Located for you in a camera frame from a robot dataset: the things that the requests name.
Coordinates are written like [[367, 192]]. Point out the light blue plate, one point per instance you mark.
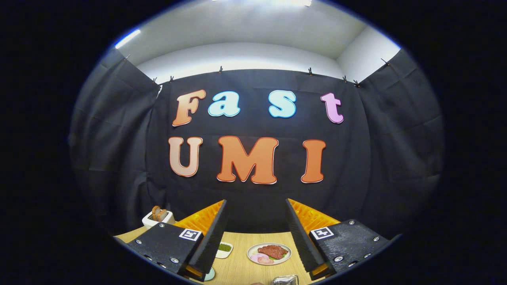
[[210, 274]]

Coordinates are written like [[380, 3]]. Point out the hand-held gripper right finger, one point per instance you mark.
[[301, 241]]

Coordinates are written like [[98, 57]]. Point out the black backdrop cloth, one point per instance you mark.
[[257, 198]]

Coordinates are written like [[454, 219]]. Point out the red meat slice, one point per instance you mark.
[[272, 251]]

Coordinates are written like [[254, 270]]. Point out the white toaster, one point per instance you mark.
[[148, 222]]

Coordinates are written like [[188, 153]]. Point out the pink ham slices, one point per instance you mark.
[[261, 259]]

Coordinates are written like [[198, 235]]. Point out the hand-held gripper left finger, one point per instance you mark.
[[216, 237]]

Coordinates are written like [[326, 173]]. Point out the white divided tray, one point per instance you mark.
[[225, 255]]

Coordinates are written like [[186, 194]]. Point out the pile of green beans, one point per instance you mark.
[[224, 247]]

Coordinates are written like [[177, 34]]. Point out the white food plate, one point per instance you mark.
[[284, 259]]

